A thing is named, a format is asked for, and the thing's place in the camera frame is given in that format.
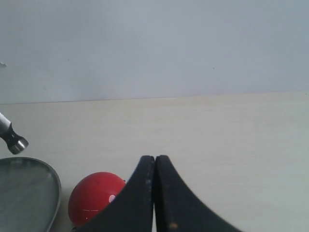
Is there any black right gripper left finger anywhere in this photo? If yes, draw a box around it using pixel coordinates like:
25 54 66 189
77 156 155 232

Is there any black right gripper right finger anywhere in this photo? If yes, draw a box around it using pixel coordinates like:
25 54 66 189
154 155 240 232

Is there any black yellow handled tool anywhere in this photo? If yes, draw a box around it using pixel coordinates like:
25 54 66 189
0 113 28 155

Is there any red dome push button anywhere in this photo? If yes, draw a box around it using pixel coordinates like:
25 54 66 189
68 172 126 228

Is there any round silver metal plate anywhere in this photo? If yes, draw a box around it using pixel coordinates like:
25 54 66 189
0 157 61 232

